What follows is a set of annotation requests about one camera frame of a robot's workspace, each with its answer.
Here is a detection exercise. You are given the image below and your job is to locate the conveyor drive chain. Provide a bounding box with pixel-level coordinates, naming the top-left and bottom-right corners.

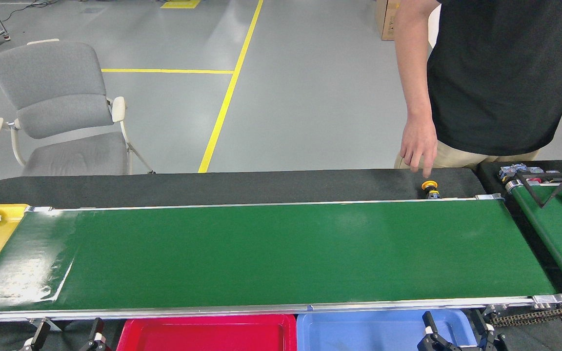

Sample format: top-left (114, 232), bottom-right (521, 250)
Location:
top-left (491, 306), bottom-right (562, 327)

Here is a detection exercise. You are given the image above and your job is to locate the short green conveyor belt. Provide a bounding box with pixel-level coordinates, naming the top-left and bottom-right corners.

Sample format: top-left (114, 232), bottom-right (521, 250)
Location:
top-left (504, 178), bottom-right (562, 298)

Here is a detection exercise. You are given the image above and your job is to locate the red plastic tray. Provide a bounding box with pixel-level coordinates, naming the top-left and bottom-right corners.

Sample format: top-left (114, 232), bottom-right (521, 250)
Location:
top-left (117, 313), bottom-right (297, 351)

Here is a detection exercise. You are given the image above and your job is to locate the brown cardboard box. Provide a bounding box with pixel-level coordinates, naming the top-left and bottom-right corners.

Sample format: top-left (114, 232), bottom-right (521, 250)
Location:
top-left (375, 0), bottom-right (401, 41)

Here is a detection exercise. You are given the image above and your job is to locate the grey office chair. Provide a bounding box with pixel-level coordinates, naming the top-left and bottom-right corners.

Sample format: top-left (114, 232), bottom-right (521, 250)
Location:
top-left (0, 39), bottom-right (155, 177)

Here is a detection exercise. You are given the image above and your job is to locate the person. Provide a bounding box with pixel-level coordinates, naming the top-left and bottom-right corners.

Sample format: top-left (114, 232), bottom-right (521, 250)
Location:
top-left (392, 0), bottom-right (562, 170)

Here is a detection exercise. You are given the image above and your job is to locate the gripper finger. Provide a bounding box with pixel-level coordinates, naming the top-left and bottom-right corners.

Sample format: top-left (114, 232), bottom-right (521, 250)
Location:
top-left (471, 310), bottom-right (506, 351)
top-left (20, 318), bottom-right (52, 351)
top-left (80, 317), bottom-right (112, 351)
top-left (418, 311), bottom-right (460, 351)

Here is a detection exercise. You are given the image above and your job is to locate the long green conveyor belt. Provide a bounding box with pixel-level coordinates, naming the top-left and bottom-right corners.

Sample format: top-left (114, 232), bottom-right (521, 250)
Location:
top-left (0, 194), bottom-right (562, 328)

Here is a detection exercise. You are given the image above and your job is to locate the blue plastic tray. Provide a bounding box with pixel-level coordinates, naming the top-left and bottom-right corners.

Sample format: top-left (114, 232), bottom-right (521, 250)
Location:
top-left (297, 309), bottom-right (479, 351)

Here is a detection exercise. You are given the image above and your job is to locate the person's right hand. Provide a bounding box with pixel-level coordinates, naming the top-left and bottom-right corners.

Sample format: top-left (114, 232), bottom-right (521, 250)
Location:
top-left (400, 116), bottom-right (439, 178)

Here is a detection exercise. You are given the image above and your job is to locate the black guide bracket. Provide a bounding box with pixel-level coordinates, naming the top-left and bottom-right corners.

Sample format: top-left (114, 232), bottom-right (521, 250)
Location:
top-left (515, 168), bottom-right (562, 209)

